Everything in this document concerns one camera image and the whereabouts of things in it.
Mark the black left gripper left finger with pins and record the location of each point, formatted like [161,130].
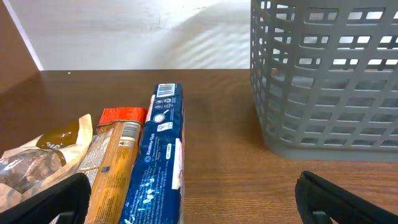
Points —
[67,200]

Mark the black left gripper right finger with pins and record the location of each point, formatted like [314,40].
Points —
[320,201]

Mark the beige cookie bag brown label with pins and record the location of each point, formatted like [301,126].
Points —
[44,161]

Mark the blue tissue multipack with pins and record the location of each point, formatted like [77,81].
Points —
[156,191]

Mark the grey plastic basket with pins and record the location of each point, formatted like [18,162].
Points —
[324,78]

